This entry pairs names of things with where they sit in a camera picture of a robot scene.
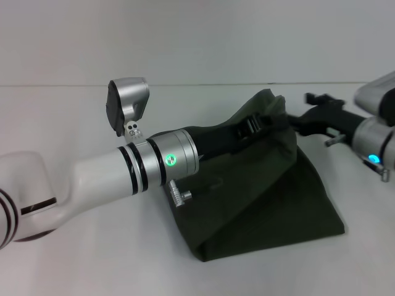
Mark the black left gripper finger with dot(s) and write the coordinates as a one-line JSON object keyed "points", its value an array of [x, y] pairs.
{"points": [[250, 124]]}

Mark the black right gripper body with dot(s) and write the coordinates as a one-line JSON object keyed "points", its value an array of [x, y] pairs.
{"points": [[327, 121]]}

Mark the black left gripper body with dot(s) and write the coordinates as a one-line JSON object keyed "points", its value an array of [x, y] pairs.
{"points": [[219, 138]]}

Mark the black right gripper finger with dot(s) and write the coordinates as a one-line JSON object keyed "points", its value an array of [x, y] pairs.
{"points": [[322, 99]]}

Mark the dark green shirt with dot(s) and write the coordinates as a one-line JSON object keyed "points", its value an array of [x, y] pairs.
{"points": [[262, 200]]}

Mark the ribbed silver right elbow plug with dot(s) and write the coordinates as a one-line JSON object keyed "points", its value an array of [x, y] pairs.
{"points": [[383, 175]]}

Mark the ribbed silver left elbow plug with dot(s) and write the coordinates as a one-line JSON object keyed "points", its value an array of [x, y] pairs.
{"points": [[179, 194]]}

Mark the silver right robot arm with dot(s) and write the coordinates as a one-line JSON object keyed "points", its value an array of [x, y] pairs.
{"points": [[373, 145]]}

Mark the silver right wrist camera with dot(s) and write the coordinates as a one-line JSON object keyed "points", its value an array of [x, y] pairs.
{"points": [[375, 92]]}

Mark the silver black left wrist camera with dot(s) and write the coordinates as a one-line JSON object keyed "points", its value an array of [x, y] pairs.
{"points": [[123, 105]]}

